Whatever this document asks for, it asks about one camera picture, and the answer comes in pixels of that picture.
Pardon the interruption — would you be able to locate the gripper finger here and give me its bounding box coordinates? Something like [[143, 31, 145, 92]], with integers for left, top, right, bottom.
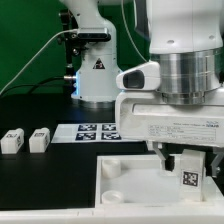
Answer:
[[205, 153, 224, 178]]

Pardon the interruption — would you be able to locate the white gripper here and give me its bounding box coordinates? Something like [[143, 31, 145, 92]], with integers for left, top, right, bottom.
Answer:
[[115, 90, 224, 172]]

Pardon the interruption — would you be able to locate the white square table top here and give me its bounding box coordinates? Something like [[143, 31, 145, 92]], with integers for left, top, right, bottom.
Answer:
[[95, 155, 213, 207]]

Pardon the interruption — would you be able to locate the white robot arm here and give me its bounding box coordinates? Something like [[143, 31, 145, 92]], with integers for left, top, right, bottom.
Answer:
[[61, 0, 224, 174]]

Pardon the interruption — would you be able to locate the white L-shaped obstacle fence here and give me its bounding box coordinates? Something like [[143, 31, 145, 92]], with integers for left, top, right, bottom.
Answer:
[[0, 178, 224, 224]]

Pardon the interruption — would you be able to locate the white sheet with tags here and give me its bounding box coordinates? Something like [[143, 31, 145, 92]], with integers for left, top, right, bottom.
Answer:
[[51, 122, 134, 144]]

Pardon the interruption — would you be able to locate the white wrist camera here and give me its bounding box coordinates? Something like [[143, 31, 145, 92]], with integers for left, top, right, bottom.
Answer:
[[116, 61, 161, 91]]

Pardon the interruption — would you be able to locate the grey camera on stand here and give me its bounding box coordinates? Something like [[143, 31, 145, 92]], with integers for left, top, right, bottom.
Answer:
[[77, 28, 111, 42]]

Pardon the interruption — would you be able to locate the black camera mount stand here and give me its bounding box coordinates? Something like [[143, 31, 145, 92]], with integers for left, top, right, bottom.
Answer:
[[57, 9, 85, 94]]

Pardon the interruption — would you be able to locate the black cable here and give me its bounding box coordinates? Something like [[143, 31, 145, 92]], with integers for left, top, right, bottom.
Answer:
[[0, 77, 75, 100]]

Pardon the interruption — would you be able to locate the white cable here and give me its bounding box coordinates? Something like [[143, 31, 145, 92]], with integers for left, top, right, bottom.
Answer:
[[0, 0, 148, 98]]

